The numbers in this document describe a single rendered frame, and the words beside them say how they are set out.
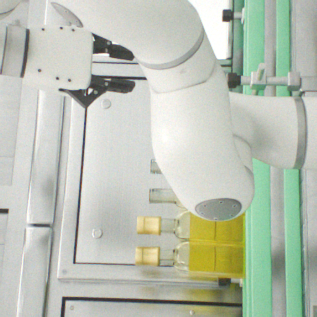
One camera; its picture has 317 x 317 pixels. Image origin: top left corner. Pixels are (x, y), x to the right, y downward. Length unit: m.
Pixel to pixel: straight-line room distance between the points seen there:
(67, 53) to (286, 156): 0.39
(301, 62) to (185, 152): 0.70
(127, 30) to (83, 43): 0.43
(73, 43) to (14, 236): 0.55
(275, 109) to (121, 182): 0.68
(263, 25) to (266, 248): 0.47
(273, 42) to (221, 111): 0.70
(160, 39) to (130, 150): 0.85
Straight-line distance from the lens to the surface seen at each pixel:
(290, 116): 1.06
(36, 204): 1.69
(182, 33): 0.89
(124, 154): 1.70
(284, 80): 1.47
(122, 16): 0.85
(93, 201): 1.68
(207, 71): 0.95
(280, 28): 1.64
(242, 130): 1.05
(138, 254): 1.50
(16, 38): 1.25
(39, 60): 1.25
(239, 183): 0.99
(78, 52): 1.27
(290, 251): 1.39
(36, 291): 1.65
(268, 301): 1.37
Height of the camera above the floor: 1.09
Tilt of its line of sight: 2 degrees up
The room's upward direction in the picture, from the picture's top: 88 degrees counter-clockwise
